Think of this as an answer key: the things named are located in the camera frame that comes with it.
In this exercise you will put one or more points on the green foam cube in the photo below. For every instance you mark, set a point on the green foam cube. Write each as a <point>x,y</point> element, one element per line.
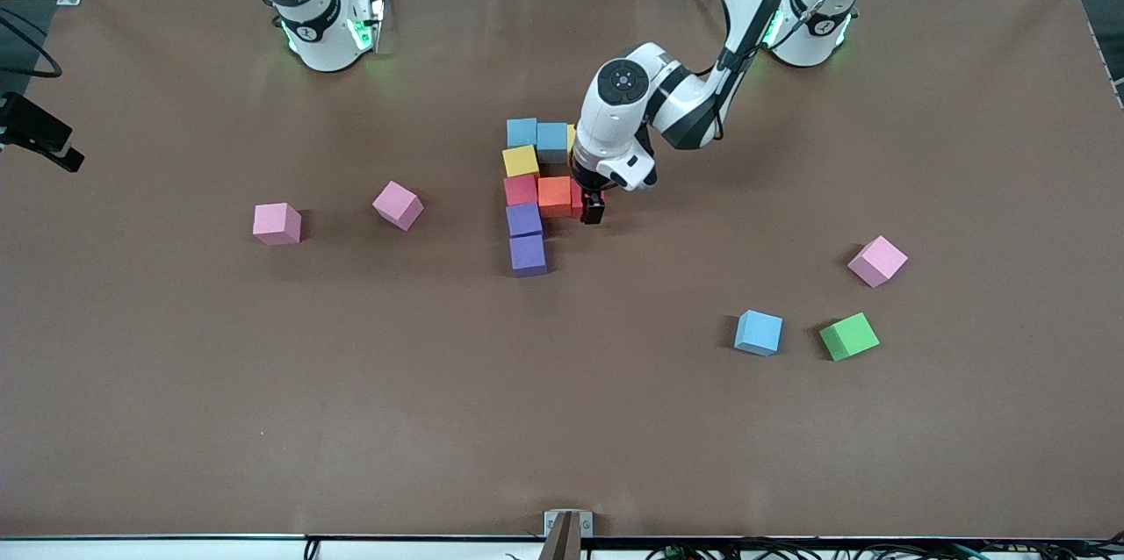
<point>848,336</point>

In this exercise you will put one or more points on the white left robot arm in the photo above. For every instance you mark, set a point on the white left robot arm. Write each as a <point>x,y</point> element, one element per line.
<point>623,104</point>

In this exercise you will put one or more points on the yellow foam cube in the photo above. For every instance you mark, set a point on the yellow foam cube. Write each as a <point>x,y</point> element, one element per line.
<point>521,161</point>
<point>571,139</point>

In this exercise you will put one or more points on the brown table mat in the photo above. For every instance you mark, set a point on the brown table mat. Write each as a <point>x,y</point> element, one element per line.
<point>562,437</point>

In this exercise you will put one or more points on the grey metal bracket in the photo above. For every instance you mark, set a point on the grey metal bracket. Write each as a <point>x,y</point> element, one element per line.
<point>551,525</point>

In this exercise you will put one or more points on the pink foam cube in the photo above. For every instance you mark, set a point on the pink foam cube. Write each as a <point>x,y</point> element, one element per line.
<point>876,260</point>
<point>397,204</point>
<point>275,222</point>

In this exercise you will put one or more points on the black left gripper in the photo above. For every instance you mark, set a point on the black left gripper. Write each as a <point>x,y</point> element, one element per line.
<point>592,203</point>

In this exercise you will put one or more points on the purple foam cube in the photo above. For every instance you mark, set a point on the purple foam cube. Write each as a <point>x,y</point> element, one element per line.
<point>528,254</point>
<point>524,219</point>

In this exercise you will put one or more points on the orange foam cube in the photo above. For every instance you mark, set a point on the orange foam cube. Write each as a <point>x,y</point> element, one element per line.
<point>555,196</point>

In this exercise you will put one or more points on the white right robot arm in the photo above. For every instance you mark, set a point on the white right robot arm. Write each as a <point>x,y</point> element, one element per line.
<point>320,25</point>

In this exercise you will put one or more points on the blue foam cube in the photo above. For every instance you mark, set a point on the blue foam cube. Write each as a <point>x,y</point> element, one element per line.
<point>522,132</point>
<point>551,141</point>
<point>760,332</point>

